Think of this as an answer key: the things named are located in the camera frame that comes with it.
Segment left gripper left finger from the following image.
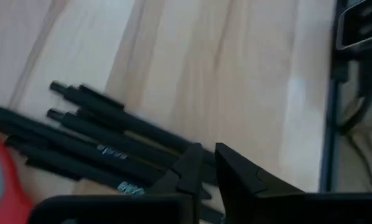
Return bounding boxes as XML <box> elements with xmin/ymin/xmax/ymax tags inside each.
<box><xmin>148</xmin><ymin>142</ymin><xmax>205</xmax><ymax>224</ymax></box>

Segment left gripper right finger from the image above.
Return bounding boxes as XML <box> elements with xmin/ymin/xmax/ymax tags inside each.
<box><xmin>215</xmin><ymin>142</ymin><xmax>305</xmax><ymax>224</ymax></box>

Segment red-handled scissors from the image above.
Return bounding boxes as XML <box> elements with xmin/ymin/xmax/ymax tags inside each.
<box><xmin>0</xmin><ymin>128</ymin><xmax>34</xmax><ymax>224</ymax></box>

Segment black camera cable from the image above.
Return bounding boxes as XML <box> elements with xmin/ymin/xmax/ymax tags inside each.
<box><xmin>337</xmin><ymin>51</ymin><xmax>372</xmax><ymax>136</ymax></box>

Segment black silver-rimmed camera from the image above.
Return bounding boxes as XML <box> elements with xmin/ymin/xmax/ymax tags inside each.
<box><xmin>334</xmin><ymin>0</ymin><xmax>372</xmax><ymax>52</ymax></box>

